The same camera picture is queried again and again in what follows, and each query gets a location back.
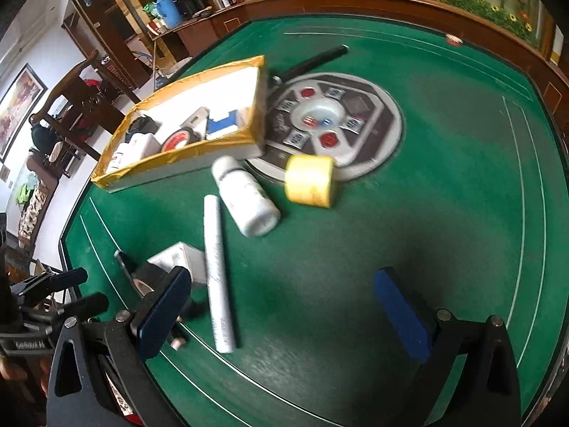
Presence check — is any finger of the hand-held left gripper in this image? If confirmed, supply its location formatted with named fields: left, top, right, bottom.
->
left=22, top=292, right=110, bottom=323
left=11, top=268, right=89, bottom=296

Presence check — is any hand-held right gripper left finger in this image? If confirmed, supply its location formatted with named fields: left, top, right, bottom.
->
left=47, top=266, right=193, bottom=427

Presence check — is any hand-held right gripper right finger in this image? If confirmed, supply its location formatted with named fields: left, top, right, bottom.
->
left=372, top=267, right=522, bottom=427

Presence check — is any white grey-label bottle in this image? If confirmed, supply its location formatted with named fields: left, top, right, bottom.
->
left=126, top=135, right=161, bottom=161

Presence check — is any small black fan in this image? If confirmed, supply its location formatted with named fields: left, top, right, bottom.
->
left=129, top=116, right=161, bottom=136

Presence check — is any white wall switch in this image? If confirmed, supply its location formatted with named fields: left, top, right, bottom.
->
left=178, top=107, right=212, bottom=136

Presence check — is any blue and white medicine box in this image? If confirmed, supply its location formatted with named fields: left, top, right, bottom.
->
left=207, top=107, right=252, bottom=138

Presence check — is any yellow-taped white foam box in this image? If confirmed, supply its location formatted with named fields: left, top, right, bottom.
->
left=90, top=54, right=268, bottom=193

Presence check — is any white barcode carton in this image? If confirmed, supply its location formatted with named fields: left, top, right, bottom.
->
left=147, top=241, right=209, bottom=286

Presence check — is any white marker pen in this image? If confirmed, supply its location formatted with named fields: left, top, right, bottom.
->
left=203, top=195, right=241, bottom=354

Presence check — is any patterned sofa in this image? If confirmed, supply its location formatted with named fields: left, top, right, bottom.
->
left=18, top=173, right=58, bottom=250

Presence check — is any large white green-label bottle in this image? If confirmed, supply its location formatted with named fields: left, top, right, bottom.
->
left=212, top=155, right=282, bottom=238

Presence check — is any yellow tape roll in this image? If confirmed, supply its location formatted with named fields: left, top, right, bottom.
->
left=284, top=155, right=335, bottom=209

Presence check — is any framed landscape painting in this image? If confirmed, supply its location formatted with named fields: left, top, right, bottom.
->
left=0, top=63, right=49, bottom=163

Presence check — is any black electrical tape roll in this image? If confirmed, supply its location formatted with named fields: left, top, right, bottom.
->
left=160, top=127, right=207, bottom=152

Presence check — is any mahjong table control panel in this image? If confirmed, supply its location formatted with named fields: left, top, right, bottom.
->
left=246, top=72, right=405, bottom=183

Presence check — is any dark wooden chair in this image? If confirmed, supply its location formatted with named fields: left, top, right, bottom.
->
left=29, top=51, right=143, bottom=161

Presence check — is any tall wooden glass cabinet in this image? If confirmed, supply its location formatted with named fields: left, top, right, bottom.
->
left=62, top=0, right=156, bottom=90

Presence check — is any black pen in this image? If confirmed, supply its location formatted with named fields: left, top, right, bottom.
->
left=271, top=45, right=348, bottom=83

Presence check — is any wooden sideboard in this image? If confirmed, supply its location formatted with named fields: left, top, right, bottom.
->
left=151, top=2, right=250, bottom=69

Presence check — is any blue thermos jug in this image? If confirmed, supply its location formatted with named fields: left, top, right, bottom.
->
left=155, top=0, right=183, bottom=27

